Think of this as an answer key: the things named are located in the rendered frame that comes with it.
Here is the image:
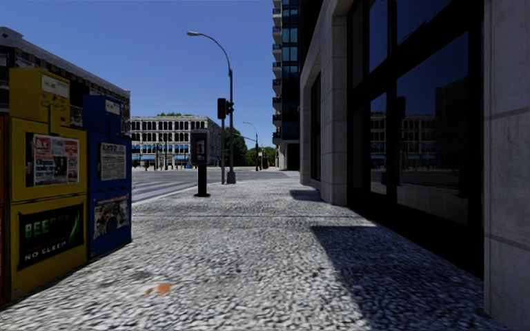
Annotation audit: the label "pale concrete building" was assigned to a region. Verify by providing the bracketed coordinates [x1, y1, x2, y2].
[299, 0, 530, 331]

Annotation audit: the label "dark box on a post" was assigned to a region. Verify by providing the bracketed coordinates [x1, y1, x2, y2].
[190, 129, 211, 198]

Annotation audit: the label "dark brick building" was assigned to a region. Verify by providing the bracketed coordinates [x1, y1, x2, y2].
[0, 26, 132, 137]

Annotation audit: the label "traffic light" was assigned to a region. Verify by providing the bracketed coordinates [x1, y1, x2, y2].
[186, 30, 237, 185]
[242, 121, 260, 172]

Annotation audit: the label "white stone building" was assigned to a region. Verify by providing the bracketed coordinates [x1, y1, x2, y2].
[130, 115, 223, 170]

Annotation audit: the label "blue newspaper box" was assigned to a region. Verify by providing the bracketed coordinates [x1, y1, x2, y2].
[82, 94, 133, 261]

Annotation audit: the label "red newspaper box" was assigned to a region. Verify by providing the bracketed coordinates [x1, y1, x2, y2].
[0, 114, 6, 308]

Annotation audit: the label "yellow newspaper box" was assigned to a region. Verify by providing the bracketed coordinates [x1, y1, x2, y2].
[4, 67, 88, 303]

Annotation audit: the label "glass tower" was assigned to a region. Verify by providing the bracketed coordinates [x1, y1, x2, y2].
[271, 0, 302, 172]

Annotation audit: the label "trees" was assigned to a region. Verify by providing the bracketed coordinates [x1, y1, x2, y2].
[224, 126, 277, 168]

